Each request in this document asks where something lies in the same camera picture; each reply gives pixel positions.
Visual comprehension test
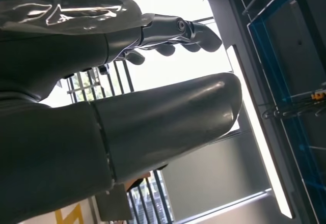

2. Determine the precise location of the grey laptop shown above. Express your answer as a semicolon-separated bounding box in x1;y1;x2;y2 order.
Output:
95;183;133;221

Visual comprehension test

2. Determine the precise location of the long ceiling light strip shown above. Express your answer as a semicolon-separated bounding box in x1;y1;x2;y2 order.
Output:
226;45;294;220

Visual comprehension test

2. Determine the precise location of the blue metal shelf rack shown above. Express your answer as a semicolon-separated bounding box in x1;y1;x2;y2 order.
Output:
244;0;326;224

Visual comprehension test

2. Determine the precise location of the yellow tape rectangle outline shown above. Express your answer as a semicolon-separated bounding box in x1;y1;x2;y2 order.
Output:
54;204;85;224

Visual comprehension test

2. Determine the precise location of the black yellow tool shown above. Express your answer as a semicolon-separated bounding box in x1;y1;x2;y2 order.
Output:
262;91;326;119

